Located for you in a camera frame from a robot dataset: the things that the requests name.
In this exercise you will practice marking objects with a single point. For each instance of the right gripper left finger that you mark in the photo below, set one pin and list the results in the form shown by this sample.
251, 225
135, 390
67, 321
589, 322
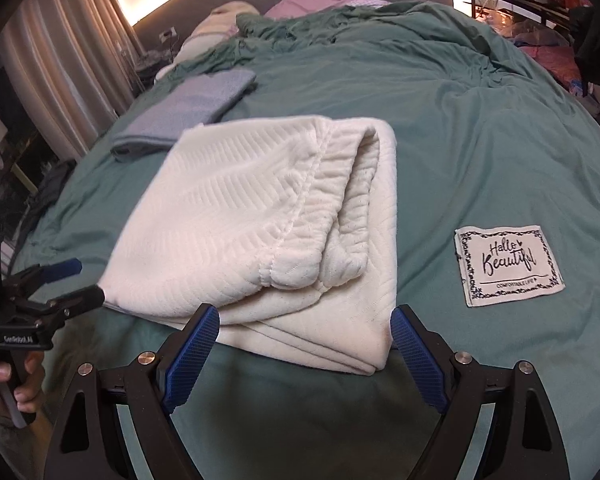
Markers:
88, 442

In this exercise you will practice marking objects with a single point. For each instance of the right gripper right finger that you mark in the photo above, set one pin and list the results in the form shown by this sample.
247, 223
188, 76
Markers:
524, 440

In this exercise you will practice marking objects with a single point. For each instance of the dark clothes pile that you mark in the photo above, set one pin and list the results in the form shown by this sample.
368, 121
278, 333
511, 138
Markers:
46, 196

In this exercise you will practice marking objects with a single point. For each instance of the white fabric label patch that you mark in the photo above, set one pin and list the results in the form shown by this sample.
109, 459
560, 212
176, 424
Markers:
505, 264

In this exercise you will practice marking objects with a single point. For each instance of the beige curtain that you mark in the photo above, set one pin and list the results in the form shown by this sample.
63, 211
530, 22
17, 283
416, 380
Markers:
71, 64

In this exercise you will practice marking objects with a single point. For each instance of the folded grey garment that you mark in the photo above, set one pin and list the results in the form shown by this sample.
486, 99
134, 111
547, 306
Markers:
201, 100

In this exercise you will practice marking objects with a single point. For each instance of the green duvet cover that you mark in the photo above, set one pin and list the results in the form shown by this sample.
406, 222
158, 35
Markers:
484, 137

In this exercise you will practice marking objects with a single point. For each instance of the white duck plush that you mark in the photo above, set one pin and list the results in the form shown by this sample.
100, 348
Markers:
218, 26

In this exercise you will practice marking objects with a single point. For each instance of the black clothes on rack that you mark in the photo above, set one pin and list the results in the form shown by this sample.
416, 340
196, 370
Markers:
585, 31

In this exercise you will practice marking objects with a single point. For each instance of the black metal shelf rack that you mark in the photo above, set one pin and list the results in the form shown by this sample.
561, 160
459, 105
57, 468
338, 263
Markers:
543, 33

